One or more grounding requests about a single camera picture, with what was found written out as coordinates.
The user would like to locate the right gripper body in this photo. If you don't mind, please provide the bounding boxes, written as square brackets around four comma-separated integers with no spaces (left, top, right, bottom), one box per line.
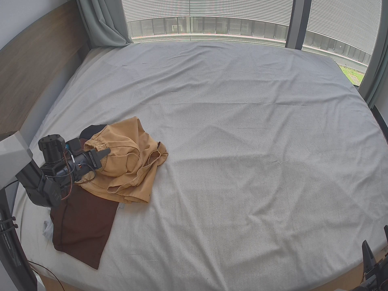
[363,259,388,291]

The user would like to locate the grey-green curtain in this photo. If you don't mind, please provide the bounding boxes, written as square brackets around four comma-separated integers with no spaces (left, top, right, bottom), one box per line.
[73,0,134,48]
[359,0,388,110]

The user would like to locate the black cable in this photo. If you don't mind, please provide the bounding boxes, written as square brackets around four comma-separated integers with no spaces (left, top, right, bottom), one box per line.
[29,260,65,291]

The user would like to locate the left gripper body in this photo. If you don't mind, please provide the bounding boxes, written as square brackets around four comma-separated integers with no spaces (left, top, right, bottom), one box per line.
[65,149,102,178]

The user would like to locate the brown shorts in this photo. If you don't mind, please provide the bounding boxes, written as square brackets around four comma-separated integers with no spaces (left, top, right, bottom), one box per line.
[50,187,120,270]

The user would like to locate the bed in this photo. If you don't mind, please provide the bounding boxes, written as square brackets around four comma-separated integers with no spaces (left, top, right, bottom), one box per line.
[0,0,388,291]

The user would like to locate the black garment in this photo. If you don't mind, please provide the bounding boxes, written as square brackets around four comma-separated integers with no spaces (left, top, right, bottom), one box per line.
[79,124,107,139]

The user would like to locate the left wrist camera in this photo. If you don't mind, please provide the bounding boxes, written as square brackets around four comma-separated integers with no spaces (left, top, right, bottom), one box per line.
[66,138,83,157]

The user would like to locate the window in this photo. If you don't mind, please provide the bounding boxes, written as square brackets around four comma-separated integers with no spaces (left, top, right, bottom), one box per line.
[117,0,384,87]

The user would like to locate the tan shorts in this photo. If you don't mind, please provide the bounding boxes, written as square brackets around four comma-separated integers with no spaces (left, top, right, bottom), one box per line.
[74,117,169,204]

